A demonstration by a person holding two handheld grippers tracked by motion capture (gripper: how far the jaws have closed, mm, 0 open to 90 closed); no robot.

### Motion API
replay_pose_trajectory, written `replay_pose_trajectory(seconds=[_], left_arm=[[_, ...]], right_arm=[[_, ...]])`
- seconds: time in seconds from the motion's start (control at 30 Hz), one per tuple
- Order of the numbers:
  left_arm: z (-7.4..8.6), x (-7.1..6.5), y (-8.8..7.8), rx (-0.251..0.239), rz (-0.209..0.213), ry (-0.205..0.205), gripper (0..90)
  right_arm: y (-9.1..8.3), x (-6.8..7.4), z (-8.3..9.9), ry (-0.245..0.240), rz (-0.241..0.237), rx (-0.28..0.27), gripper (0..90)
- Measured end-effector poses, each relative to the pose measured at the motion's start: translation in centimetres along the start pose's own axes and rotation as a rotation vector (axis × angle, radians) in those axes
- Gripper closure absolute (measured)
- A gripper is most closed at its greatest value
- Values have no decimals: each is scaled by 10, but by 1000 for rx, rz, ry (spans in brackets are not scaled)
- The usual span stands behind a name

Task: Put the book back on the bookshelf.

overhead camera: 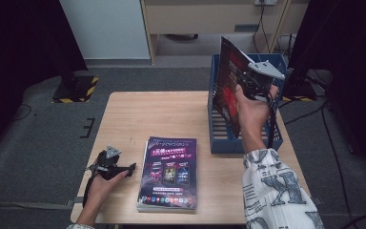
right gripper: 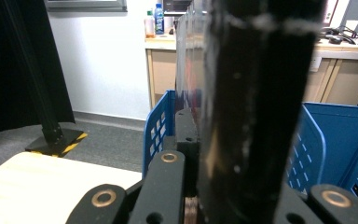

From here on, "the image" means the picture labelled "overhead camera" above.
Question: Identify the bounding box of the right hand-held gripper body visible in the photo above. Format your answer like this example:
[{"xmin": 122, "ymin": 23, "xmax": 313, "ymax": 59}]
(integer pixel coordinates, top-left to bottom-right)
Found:
[{"xmin": 238, "ymin": 60, "xmax": 286, "ymax": 102}]

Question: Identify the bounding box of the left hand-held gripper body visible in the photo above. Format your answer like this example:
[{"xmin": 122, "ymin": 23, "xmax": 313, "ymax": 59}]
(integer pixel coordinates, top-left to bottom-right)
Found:
[{"xmin": 88, "ymin": 145, "xmax": 122, "ymax": 180}]

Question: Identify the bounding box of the black book with red print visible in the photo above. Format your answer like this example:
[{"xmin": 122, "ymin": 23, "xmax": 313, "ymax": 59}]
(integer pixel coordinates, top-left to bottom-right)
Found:
[{"xmin": 212, "ymin": 35, "xmax": 259, "ymax": 139}]

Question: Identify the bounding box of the purple book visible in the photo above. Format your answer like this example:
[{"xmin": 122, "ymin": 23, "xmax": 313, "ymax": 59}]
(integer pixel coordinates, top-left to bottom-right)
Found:
[{"xmin": 137, "ymin": 136, "xmax": 198, "ymax": 211}]

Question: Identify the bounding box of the blue file rack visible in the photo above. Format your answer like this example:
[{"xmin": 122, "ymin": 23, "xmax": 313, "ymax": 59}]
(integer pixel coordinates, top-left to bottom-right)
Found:
[{"xmin": 207, "ymin": 52, "xmax": 288, "ymax": 155}]

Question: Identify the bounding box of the person's left hand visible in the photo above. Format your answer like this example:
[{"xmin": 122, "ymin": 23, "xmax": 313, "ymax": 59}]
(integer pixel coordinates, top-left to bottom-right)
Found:
[{"xmin": 84, "ymin": 170, "xmax": 130, "ymax": 207}]

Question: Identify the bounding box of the person's right hand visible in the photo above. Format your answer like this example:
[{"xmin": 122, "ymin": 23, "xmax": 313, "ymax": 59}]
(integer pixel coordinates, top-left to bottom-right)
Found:
[{"xmin": 234, "ymin": 84, "xmax": 279, "ymax": 142}]

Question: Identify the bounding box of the black floor tape mark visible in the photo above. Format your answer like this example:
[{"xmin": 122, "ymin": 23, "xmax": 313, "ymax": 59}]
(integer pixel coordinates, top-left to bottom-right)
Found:
[{"xmin": 79, "ymin": 117, "xmax": 96, "ymax": 139}]

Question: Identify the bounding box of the black stand with striped base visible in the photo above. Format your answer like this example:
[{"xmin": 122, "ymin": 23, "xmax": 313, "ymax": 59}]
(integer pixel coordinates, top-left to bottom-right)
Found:
[
  {"xmin": 280, "ymin": 71, "xmax": 318, "ymax": 103},
  {"xmin": 51, "ymin": 68, "xmax": 99, "ymax": 104}
]

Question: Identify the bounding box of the grey tape strip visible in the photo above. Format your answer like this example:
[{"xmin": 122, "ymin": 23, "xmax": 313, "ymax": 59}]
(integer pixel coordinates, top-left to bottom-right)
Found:
[{"xmin": 65, "ymin": 196, "xmax": 89, "ymax": 208}]

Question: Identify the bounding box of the dark curtain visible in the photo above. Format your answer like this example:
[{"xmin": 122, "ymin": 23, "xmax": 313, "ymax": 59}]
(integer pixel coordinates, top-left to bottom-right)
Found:
[
  {"xmin": 0, "ymin": 0, "xmax": 89, "ymax": 163},
  {"xmin": 287, "ymin": 0, "xmax": 366, "ymax": 175}
]

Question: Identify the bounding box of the white cabinet panel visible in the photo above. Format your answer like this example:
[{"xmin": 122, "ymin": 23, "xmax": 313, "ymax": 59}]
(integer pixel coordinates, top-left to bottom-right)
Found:
[{"xmin": 59, "ymin": 0, "xmax": 151, "ymax": 60}]

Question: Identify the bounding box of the gripper cable with plug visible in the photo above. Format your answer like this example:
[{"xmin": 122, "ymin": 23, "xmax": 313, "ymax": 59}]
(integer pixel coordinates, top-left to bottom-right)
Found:
[
  {"xmin": 265, "ymin": 94, "xmax": 277, "ymax": 150},
  {"xmin": 81, "ymin": 168, "xmax": 104, "ymax": 210}
]

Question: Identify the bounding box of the black cable loop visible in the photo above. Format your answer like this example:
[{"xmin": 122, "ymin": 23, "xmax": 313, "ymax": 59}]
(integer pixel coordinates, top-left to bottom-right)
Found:
[{"xmin": 275, "ymin": 32, "xmax": 298, "ymax": 56}]

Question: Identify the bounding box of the black hanging cable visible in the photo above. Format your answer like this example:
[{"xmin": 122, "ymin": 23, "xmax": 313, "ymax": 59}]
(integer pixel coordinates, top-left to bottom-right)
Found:
[{"xmin": 252, "ymin": 3, "xmax": 271, "ymax": 53}]

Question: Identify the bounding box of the white wall socket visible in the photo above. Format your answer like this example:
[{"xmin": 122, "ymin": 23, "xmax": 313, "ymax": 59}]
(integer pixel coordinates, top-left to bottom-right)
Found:
[{"xmin": 254, "ymin": 0, "xmax": 278, "ymax": 7}]

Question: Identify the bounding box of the thin black floor cable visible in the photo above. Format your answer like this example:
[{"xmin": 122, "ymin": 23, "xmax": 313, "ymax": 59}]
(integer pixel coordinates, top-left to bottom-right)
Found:
[{"xmin": 12, "ymin": 103, "xmax": 33, "ymax": 122}]

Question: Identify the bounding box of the long black floor cable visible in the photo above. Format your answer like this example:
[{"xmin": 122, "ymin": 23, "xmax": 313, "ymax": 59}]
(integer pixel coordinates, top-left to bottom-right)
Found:
[{"xmin": 320, "ymin": 94, "xmax": 354, "ymax": 223}]

